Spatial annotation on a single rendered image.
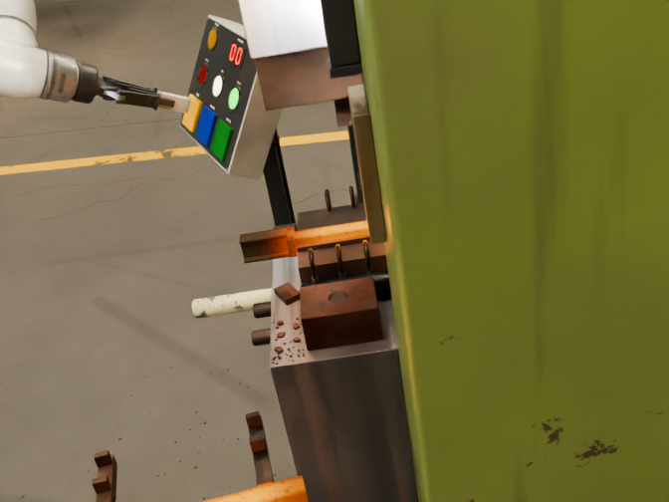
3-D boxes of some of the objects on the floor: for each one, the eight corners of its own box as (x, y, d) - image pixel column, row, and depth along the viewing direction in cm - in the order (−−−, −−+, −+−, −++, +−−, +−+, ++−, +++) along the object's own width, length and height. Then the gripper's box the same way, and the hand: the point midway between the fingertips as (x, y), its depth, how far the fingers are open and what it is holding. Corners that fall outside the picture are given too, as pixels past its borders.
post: (318, 421, 236) (243, 85, 177) (318, 412, 239) (244, 78, 180) (332, 419, 236) (261, 82, 177) (331, 410, 239) (261, 75, 180)
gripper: (62, 90, 157) (174, 113, 170) (76, 109, 147) (193, 131, 160) (70, 54, 154) (182, 80, 168) (84, 70, 144) (203, 97, 157)
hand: (172, 102), depth 162 cm, fingers closed
